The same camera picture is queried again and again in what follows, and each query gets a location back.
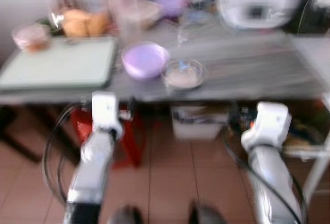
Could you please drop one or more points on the clear plastic pitcher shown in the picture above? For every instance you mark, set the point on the clear plastic pitcher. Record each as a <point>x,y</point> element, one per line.
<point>124,13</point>

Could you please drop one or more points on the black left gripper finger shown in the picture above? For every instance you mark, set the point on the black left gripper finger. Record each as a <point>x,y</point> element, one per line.
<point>132,104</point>

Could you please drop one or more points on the white plastic storage bin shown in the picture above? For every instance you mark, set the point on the white plastic storage bin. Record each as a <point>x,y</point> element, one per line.
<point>198,123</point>

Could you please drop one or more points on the red plastic stool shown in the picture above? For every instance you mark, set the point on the red plastic stool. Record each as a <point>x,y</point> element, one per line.
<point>129,141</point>

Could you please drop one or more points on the grey robot foot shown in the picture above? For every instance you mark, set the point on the grey robot foot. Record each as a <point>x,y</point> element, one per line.
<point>207,214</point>
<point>127,216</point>

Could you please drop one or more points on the small pink lidded container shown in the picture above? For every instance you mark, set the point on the small pink lidded container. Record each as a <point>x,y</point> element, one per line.
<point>31,37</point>

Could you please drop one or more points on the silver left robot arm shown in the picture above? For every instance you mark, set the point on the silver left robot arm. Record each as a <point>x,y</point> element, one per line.
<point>93,172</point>

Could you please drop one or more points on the white kitchen machine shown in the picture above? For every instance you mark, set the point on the white kitchen machine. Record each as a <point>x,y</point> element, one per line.
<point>260,2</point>

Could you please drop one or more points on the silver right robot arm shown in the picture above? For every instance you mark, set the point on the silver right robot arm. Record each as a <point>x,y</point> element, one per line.
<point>273,183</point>

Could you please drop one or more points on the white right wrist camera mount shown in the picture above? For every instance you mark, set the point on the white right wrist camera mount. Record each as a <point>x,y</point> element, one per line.
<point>268,123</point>

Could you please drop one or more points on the grey right robot foot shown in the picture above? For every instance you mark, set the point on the grey right robot foot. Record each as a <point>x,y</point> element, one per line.
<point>207,214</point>

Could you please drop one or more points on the small steel bowl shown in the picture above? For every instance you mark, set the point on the small steel bowl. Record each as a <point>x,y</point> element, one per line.
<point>184,74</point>

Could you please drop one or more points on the clear food container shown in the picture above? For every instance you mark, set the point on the clear food container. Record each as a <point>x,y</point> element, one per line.
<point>149,14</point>

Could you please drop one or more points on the pale green cutting board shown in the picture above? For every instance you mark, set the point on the pale green cutting board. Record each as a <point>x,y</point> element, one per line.
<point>56,64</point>

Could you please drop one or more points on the large lilac plastic bowl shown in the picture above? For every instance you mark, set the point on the large lilac plastic bowl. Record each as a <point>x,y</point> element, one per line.
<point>144,62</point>

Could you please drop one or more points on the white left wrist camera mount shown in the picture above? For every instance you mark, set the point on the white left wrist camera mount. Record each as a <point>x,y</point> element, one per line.
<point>106,113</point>

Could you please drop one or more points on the grey left robot foot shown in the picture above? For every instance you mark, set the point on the grey left robot foot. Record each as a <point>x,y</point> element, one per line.
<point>127,216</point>

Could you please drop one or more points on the small purple bowl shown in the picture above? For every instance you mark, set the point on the small purple bowl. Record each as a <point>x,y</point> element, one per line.
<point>171,5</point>

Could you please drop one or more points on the grey wooden table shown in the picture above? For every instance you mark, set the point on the grey wooden table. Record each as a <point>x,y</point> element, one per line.
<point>242,69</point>

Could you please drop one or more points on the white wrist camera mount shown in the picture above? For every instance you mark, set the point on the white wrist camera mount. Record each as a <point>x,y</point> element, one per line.
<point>106,113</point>
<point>268,123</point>

